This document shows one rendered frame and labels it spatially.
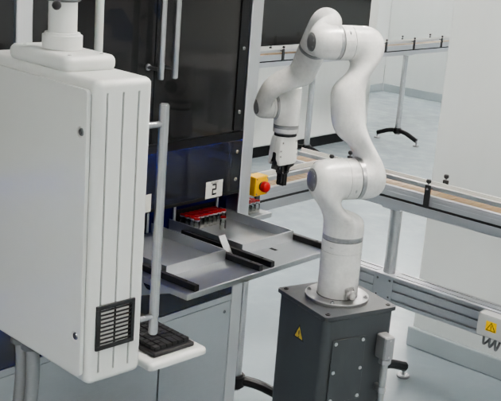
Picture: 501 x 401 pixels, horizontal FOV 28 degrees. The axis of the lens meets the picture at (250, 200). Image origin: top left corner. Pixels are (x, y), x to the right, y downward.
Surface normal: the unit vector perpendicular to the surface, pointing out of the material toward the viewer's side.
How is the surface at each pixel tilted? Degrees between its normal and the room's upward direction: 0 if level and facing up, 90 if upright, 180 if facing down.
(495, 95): 90
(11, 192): 90
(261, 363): 0
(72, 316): 90
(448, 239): 90
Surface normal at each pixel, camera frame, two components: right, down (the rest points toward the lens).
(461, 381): 0.07, -0.96
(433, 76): -0.66, 0.15
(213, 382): 0.75, 0.23
